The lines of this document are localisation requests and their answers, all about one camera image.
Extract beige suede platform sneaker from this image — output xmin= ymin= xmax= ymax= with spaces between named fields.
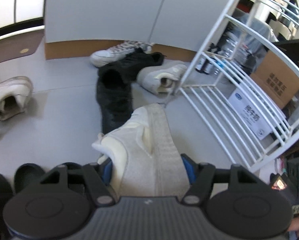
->
xmin=92 ymin=103 xmax=190 ymax=199

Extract black mesh sneaker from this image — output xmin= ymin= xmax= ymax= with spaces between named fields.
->
xmin=98 ymin=48 xmax=165 ymax=81
xmin=96 ymin=69 xmax=133 ymax=134

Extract white sneaker patterned laces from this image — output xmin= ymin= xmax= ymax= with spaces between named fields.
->
xmin=90 ymin=41 xmax=154 ymax=68

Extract white sneaker beige laces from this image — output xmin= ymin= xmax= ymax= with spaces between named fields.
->
xmin=0 ymin=76 xmax=34 ymax=122

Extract black clog with strap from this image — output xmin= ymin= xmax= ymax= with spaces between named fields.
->
xmin=62 ymin=162 xmax=82 ymax=170

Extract white printed carton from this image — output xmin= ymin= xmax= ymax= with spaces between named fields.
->
xmin=228 ymin=85 xmax=289 ymax=140

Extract grey white low sneaker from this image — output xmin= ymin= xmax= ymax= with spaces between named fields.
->
xmin=137 ymin=61 xmax=187 ymax=95

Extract white metal shelf rack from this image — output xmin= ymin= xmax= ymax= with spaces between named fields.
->
xmin=166 ymin=0 xmax=299 ymax=172

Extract dark bottle on shelf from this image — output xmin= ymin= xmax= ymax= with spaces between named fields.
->
xmin=195 ymin=57 xmax=213 ymax=75

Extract cardboard box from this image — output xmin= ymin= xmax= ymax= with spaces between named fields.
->
xmin=250 ymin=50 xmax=299 ymax=109

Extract brown door mat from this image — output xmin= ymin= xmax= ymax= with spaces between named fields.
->
xmin=0 ymin=30 xmax=44 ymax=63

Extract white cabinet with wood base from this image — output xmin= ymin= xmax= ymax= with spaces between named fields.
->
xmin=45 ymin=0 xmax=229 ymax=60

